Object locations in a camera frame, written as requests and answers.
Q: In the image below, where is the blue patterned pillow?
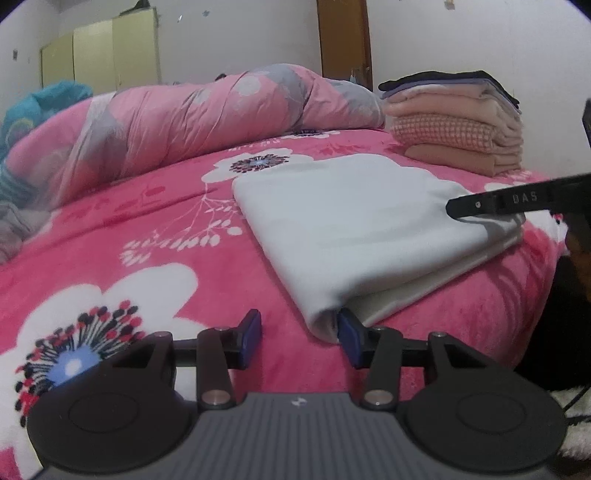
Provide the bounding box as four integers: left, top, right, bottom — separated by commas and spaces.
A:
0, 80, 93, 206

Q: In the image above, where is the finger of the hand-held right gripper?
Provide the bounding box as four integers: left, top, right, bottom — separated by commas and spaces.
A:
445, 173, 591, 221

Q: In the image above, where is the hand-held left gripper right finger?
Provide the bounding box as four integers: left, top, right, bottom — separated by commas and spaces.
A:
337, 308, 485, 411

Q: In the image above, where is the grey garment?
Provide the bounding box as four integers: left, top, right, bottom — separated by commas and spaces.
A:
0, 198, 49, 264

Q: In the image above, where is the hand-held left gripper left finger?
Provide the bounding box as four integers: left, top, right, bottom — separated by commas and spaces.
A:
111, 308, 262, 414

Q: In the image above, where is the black cable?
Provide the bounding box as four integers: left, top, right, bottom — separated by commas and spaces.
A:
556, 385, 591, 428

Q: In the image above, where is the wooden door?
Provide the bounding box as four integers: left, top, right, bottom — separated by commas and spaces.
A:
316, 0, 374, 90

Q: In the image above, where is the tan folded garment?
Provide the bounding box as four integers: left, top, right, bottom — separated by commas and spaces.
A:
406, 143, 523, 177

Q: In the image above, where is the white sweatshirt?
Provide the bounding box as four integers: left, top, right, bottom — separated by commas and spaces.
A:
232, 154, 527, 344

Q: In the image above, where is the pink floral duvet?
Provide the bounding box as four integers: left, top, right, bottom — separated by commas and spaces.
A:
4, 64, 386, 208

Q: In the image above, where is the pink floral blanket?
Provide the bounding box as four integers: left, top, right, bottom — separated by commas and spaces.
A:
0, 129, 591, 462

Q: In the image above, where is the cream folded garment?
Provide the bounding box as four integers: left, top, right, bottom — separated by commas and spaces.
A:
384, 88, 523, 155

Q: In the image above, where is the yellow-green wardrobe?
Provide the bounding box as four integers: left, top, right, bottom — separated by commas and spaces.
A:
39, 7, 162, 97

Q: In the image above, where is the black folded garment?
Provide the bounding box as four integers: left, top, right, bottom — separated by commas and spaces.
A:
379, 70, 520, 112

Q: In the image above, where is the person's black clothing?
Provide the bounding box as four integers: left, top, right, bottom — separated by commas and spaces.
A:
512, 251, 591, 393

